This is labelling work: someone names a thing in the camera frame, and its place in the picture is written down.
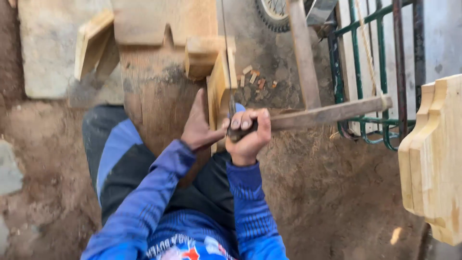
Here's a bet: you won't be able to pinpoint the scattered wood chips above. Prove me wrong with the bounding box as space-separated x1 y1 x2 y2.
236 64 279 91

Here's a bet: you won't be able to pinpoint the person's left hand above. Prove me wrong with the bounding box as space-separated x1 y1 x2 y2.
180 88 230 151

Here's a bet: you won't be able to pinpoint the green metal railing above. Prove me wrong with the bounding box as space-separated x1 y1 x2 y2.
326 0 427 152

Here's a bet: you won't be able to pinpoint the carved pale wooden boards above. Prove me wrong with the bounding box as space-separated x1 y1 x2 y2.
398 74 462 247

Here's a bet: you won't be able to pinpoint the pale wooden workpiece plank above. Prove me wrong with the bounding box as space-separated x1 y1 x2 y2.
206 47 239 154

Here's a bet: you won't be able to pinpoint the wooden frame saw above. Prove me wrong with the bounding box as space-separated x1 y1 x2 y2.
220 0 393 143

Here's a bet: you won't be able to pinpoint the grey metal sheet piece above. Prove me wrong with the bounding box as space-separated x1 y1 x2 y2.
306 0 339 26

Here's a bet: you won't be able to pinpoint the motorcycle wheel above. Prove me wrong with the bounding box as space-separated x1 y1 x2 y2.
254 0 291 33

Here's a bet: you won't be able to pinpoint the angled pale wooden bracket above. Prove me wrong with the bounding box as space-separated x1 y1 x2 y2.
74 9 120 82

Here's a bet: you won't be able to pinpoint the pale wooden block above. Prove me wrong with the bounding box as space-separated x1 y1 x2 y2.
184 35 237 81

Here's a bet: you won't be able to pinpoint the person's blue printed shirt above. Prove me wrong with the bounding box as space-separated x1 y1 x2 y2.
144 209 240 260

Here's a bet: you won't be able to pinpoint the person's black blue trousers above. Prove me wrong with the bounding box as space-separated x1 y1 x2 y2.
82 104 236 232

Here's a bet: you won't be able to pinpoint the grey stone slab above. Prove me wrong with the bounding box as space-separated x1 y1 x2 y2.
18 0 124 100

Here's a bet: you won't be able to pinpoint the large brown wooden work bench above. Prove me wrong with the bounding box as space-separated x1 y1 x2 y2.
111 0 219 188

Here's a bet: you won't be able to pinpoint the person's right hand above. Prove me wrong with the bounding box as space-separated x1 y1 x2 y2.
225 108 272 167

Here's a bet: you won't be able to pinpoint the white board behind railing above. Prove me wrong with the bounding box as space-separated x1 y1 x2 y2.
335 0 419 137

